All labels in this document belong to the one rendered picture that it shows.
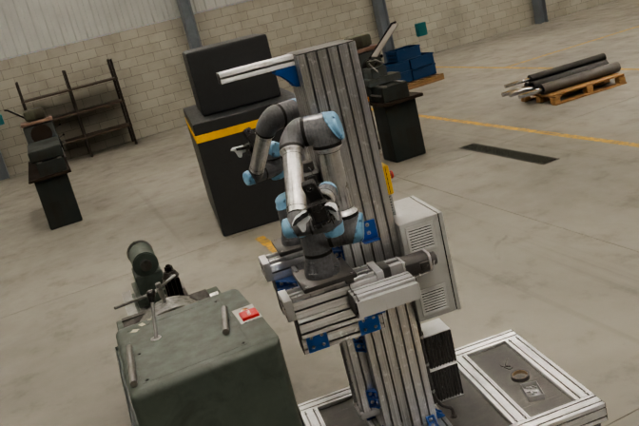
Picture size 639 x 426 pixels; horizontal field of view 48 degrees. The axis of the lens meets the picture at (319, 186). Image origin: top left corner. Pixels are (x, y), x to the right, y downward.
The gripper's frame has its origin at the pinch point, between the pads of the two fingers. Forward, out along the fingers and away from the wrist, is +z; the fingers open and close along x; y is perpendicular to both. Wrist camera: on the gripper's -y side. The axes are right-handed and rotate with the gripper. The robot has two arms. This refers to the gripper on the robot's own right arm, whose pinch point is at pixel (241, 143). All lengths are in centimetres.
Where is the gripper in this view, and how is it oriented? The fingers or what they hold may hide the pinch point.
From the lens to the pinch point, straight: 385.0
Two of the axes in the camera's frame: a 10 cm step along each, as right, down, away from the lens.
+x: 7.5, -4.6, 4.7
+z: -5.7, -0.8, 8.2
